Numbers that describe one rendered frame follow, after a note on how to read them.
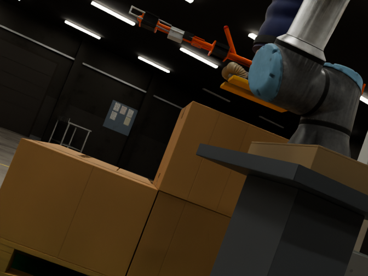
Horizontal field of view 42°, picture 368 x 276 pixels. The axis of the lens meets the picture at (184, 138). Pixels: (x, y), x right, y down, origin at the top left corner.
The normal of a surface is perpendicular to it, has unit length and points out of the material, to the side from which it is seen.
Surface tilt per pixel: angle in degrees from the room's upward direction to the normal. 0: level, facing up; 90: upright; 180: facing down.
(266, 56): 98
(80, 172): 90
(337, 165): 90
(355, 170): 90
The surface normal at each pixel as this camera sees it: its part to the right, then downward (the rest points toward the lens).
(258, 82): -0.90, -0.23
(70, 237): 0.11, -0.04
